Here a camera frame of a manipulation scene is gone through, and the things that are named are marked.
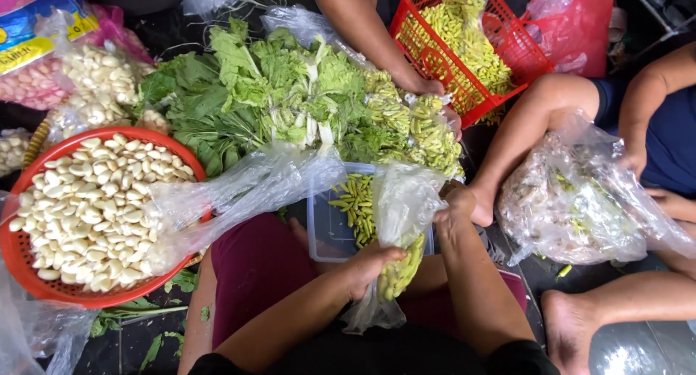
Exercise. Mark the heap of leafy greens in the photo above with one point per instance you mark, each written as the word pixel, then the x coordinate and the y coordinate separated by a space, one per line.
pixel 244 92

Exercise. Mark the pink bag with blue label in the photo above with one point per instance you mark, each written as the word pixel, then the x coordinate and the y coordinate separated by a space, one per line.
pixel 32 48

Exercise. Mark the clear plastic container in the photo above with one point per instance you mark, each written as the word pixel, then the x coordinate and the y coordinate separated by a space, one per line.
pixel 326 228

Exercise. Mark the large empty clear plastic bag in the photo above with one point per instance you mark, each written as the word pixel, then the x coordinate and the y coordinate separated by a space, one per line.
pixel 244 190

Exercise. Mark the person's left leg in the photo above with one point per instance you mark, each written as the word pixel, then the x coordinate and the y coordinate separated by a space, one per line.
pixel 198 315

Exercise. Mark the heap of loose green chilies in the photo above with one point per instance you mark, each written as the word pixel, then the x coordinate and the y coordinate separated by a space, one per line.
pixel 356 206

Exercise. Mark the large clear bag of scraps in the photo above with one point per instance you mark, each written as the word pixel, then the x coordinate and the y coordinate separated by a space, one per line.
pixel 571 212

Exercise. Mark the loose green leaves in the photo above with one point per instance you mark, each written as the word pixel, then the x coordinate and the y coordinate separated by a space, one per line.
pixel 130 312

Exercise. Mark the crumpled clear plastic bag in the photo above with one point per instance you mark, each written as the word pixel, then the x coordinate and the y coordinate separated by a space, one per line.
pixel 38 331

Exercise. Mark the woven basket rim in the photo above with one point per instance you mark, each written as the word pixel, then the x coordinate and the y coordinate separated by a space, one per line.
pixel 35 142

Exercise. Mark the small clear bag of garlic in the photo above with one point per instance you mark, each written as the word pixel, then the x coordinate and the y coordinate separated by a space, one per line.
pixel 11 151

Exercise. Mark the person's right hand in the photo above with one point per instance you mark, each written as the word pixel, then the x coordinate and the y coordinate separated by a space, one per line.
pixel 459 209

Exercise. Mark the person's black shirt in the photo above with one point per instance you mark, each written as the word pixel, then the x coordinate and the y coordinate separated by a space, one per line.
pixel 380 358

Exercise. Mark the red plastic bag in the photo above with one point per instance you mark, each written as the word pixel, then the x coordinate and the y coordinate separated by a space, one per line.
pixel 576 27

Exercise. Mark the pile of chilies in basket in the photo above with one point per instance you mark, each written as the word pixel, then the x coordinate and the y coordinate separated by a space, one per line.
pixel 467 43

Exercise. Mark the person's right fingers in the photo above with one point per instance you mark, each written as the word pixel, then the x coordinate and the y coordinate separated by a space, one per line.
pixel 441 214

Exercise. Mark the person's maroon shorts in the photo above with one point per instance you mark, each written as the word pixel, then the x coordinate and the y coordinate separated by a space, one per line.
pixel 255 261

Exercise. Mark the person's left hand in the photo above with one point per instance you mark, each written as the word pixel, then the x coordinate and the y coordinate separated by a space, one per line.
pixel 367 269

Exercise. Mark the rectangular red plastic basket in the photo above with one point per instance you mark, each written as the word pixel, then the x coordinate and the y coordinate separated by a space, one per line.
pixel 429 54

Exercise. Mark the clear bag of garlic cloves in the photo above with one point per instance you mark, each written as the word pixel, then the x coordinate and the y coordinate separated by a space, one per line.
pixel 100 84

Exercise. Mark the clear plastic sheet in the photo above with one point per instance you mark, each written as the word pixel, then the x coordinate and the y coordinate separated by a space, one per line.
pixel 304 29

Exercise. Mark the clear bag of green chilies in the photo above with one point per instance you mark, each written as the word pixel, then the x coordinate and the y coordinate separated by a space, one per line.
pixel 399 222

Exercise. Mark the round red plastic basket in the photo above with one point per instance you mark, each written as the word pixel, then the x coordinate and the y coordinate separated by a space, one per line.
pixel 22 255

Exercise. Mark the heap of peeled garlic cloves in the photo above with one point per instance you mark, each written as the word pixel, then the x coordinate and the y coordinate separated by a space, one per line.
pixel 87 212

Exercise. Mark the packed bag of green chilies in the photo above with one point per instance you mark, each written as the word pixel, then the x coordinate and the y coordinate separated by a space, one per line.
pixel 435 138
pixel 387 111

